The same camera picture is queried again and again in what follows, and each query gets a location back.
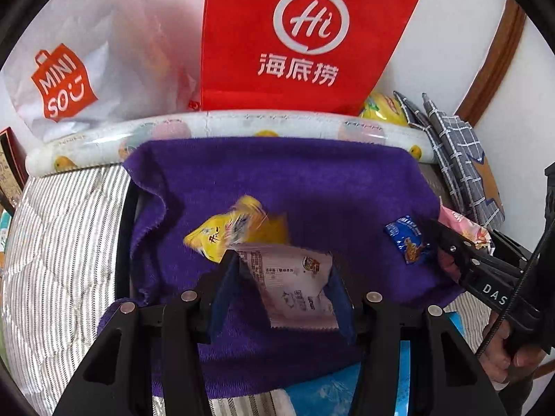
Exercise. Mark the red paper bag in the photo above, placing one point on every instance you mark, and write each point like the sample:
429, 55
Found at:
243, 52

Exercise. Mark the person's right hand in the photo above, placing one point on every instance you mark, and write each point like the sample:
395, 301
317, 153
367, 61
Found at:
503, 355

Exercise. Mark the patterned picture frame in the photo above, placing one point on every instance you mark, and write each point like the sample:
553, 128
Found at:
11, 160

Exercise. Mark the yellow snack bag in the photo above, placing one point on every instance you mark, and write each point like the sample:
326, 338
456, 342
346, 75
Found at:
383, 110

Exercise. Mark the fruit print rolled mat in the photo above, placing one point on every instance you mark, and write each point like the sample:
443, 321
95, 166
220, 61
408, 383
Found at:
225, 123

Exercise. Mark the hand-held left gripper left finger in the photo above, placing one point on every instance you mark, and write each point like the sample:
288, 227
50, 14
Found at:
221, 307

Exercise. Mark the white plastic shopping bag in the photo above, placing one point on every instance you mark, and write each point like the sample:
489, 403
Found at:
121, 52

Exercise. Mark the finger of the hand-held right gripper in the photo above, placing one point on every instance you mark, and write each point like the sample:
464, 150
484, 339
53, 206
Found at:
507, 247
453, 249

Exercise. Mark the purple towel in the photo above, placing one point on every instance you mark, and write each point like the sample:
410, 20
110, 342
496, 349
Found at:
303, 182

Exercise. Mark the checked cloth with star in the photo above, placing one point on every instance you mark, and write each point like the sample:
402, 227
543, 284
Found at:
459, 151

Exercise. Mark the small blue snack packet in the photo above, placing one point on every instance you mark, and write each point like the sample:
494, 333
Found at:
405, 238

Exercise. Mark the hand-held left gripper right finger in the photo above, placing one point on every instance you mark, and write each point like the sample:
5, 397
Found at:
342, 312

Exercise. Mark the person's right forearm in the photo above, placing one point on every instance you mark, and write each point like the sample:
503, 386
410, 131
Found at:
524, 398

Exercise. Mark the brown wooden door frame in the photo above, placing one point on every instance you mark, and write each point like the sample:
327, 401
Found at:
498, 65

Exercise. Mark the white snack packet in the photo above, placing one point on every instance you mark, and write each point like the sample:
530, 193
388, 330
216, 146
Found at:
290, 281

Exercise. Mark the yellow snack packet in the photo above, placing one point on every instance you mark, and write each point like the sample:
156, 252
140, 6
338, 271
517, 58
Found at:
217, 234

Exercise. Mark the light pink pillow packet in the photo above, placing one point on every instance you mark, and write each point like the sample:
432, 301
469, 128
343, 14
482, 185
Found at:
470, 229

